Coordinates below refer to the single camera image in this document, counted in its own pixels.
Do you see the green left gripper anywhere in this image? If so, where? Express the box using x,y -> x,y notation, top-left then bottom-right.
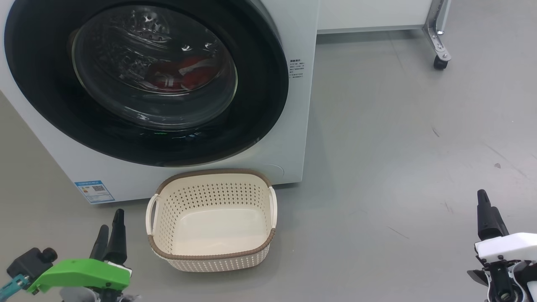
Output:
26,209 -> 131,294

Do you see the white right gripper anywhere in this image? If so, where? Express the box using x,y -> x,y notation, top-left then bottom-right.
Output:
468,190 -> 537,302

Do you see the red basketball jersey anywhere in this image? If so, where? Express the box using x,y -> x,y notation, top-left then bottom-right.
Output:
147,57 -> 219,92

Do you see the round black glass washer door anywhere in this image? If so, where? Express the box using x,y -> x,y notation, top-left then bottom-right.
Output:
4,0 -> 289,167

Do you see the cream perforated laundry basket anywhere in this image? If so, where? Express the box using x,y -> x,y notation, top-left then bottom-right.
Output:
146,169 -> 277,272

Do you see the white front-load washing machine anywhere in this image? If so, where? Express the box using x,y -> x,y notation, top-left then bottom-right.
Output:
0,0 -> 320,205

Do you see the blue energy label sticker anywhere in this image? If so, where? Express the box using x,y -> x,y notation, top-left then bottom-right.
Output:
75,180 -> 115,204

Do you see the white partition panel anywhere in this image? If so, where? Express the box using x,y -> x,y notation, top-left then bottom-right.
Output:
317,0 -> 433,34

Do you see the printed text notice sticker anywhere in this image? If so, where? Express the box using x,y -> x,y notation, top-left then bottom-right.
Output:
289,59 -> 306,79

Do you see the teal camera cable connector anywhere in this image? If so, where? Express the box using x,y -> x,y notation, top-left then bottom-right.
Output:
0,273 -> 26,296

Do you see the metal partition foot bracket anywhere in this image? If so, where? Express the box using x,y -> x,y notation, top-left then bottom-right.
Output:
423,0 -> 452,62

